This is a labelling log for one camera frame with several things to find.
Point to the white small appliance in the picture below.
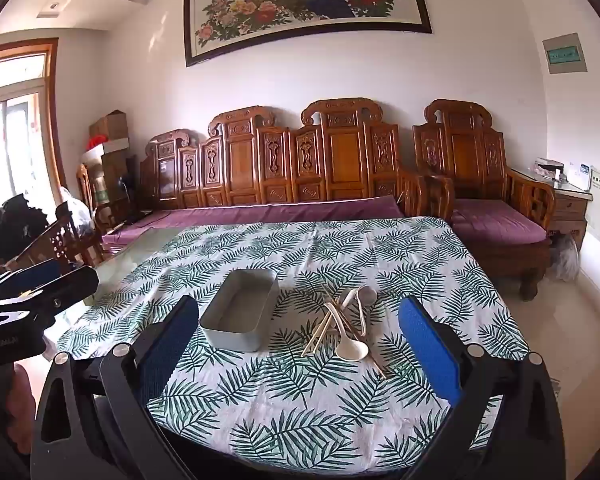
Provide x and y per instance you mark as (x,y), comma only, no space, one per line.
(579,175)

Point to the light bamboo chopstick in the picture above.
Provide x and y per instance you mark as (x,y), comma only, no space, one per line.
(324,336)
(317,335)

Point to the large cardboard box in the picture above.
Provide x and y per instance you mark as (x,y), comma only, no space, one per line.
(115,175)

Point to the black cloth pile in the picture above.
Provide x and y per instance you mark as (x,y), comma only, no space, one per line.
(10,225)

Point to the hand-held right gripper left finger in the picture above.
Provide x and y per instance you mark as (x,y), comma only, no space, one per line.
(165,347)

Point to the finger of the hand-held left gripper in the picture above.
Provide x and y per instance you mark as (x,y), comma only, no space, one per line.
(65,290)
(35,272)

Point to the carved wooden armchair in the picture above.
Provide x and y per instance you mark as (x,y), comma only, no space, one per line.
(467,155)

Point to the grey wall electrical box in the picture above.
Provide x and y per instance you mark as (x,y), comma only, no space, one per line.
(565,53)

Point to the grey feather duster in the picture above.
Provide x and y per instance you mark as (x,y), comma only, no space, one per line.
(565,257)

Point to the carved wooden sofa bench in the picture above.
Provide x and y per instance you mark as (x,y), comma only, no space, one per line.
(340,160)

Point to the clear plastic bag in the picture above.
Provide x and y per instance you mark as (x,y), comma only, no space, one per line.
(80,212)

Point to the brown cardboard box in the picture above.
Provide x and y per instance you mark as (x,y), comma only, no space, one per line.
(109,125)

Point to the leaf-print tablecloth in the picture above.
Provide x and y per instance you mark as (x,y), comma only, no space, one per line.
(280,410)

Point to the tissue box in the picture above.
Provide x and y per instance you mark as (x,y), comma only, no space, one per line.
(547,167)

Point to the person's left hand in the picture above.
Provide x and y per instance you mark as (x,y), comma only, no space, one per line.
(25,390)

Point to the wooden side table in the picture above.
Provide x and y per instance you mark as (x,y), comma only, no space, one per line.
(570,207)

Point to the carved wooden chair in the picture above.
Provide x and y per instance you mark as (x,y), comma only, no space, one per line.
(55,245)

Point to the purple armchair cushion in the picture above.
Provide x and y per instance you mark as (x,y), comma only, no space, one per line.
(495,220)

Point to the wooden-framed glass door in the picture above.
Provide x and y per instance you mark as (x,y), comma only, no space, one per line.
(50,110)

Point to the purple sofa cushion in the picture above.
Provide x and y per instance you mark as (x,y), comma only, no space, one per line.
(230,215)

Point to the red cloth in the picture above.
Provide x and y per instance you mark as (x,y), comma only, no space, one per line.
(98,141)

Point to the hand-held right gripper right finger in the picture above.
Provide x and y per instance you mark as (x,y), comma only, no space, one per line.
(430,342)

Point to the framed peacock painting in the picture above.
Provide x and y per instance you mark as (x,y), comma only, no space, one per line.
(305,0)

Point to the grey metal tray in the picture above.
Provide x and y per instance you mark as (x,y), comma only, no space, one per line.
(230,337)

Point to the cream plastic spoon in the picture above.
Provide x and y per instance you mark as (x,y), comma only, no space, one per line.
(348,299)
(366,294)
(352,347)

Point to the ceiling light fixture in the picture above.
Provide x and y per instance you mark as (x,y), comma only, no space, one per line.
(53,8)

